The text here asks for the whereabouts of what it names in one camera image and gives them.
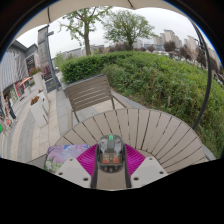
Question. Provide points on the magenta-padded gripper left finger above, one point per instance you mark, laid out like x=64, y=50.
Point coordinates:
x=83, y=161

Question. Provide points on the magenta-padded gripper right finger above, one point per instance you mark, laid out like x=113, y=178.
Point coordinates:
x=138, y=160

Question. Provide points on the transparent computer mouse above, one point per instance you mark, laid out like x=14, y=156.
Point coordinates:
x=111, y=153

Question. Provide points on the white planter with flowers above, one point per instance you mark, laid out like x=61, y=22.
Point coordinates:
x=38, y=111

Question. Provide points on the brown slatted chair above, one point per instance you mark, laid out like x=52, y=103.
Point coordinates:
x=88, y=93

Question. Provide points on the green hedge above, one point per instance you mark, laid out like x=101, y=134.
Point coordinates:
x=160, y=83

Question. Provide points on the dark curved umbrella pole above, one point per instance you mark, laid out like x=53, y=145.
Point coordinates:
x=207, y=76

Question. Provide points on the grey sign pillar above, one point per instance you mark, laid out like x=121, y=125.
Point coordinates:
x=43, y=53

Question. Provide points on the tree with bare trunk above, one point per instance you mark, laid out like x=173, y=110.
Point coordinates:
x=87, y=40

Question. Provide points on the round leafy tree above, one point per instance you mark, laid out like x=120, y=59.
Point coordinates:
x=128, y=26

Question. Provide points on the beige umbrella canopy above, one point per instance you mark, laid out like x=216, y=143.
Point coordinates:
x=100, y=4

